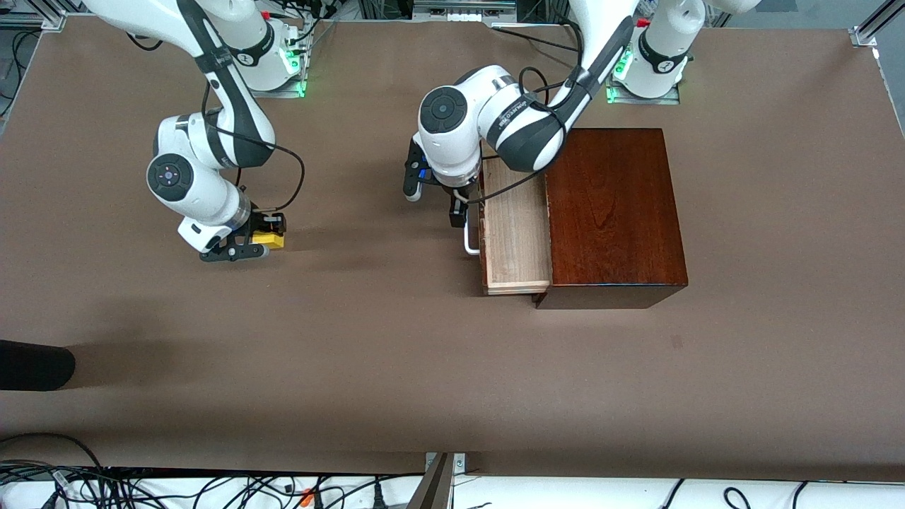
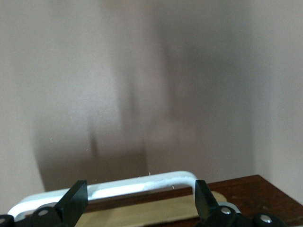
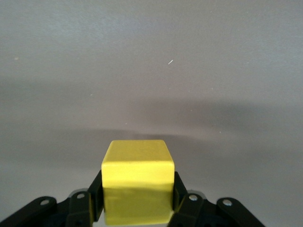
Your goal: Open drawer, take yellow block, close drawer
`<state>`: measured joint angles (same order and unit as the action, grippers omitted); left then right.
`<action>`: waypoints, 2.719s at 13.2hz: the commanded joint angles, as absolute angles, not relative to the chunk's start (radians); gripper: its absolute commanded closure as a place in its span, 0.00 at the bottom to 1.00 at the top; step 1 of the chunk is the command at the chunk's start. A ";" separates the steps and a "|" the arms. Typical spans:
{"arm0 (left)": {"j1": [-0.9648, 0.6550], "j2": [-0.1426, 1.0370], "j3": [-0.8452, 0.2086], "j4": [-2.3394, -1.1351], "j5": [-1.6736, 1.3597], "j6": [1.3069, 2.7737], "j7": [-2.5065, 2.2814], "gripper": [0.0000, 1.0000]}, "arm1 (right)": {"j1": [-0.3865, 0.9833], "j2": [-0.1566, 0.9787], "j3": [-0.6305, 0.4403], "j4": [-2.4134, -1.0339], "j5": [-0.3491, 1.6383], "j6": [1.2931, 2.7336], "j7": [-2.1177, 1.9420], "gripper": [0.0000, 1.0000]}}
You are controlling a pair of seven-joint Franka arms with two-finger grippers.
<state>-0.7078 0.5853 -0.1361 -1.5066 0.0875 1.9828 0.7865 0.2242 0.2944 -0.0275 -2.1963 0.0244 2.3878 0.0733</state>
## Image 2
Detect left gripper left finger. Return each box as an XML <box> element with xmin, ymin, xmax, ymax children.
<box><xmin>30</xmin><ymin>179</ymin><xmax>89</xmax><ymax>227</ymax></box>

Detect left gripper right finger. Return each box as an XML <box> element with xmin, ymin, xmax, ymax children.
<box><xmin>195</xmin><ymin>179</ymin><xmax>252</xmax><ymax>227</ymax></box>

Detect tan wooden handle backplate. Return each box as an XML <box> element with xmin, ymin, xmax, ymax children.
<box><xmin>75</xmin><ymin>190</ymin><xmax>228</xmax><ymax>227</ymax></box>

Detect wooden drawer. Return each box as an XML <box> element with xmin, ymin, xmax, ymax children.
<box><xmin>81</xmin><ymin>175</ymin><xmax>303</xmax><ymax>227</ymax></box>

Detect white metal drawer handle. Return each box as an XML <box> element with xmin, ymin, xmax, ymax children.
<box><xmin>7</xmin><ymin>170</ymin><xmax>240</xmax><ymax>222</ymax></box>

